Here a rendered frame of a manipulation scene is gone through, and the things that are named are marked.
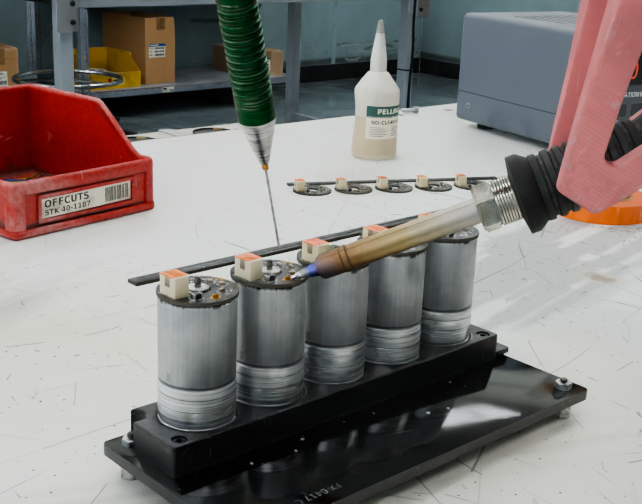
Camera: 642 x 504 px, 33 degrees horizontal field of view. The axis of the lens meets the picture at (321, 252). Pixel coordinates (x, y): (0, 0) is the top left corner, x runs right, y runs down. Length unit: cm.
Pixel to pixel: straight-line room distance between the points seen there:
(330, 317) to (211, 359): 5
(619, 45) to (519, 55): 58
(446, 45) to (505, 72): 571
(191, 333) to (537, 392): 14
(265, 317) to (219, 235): 26
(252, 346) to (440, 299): 9
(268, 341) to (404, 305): 6
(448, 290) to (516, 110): 50
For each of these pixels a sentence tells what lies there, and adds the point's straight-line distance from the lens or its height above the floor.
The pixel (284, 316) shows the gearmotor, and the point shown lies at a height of 80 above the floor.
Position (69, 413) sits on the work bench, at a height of 75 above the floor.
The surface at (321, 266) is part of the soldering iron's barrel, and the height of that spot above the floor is 82.
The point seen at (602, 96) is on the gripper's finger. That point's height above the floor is 88.
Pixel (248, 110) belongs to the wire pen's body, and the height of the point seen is 87.
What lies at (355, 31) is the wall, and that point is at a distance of 635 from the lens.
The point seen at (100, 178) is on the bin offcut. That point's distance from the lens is 61.
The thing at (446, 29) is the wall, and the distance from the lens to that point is 659.
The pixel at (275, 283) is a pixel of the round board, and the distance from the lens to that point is 33.
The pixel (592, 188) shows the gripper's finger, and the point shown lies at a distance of 32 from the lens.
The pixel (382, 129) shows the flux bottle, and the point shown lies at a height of 77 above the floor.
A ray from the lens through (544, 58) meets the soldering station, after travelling 86.
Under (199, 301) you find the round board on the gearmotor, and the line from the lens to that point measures 32.
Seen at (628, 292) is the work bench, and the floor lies 75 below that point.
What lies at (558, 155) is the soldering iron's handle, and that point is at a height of 86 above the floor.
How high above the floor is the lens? 92
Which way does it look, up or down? 18 degrees down
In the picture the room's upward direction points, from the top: 2 degrees clockwise
